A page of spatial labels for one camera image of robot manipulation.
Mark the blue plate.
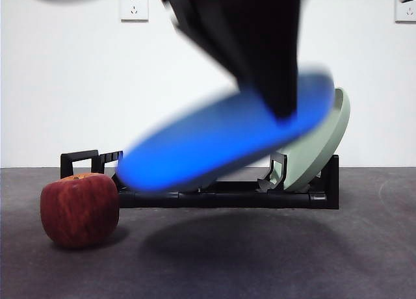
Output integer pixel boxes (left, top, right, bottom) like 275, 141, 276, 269
116, 63, 336, 194

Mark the red apple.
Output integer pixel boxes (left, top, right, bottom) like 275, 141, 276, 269
40, 172, 120, 250

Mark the black plate rack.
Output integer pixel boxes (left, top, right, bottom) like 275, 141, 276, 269
60, 149, 340, 211

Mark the green plate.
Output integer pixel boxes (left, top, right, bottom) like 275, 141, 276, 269
278, 87, 351, 192

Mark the white wall socket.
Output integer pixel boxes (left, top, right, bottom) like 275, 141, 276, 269
395, 0, 416, 23
120, 0, 150, 22

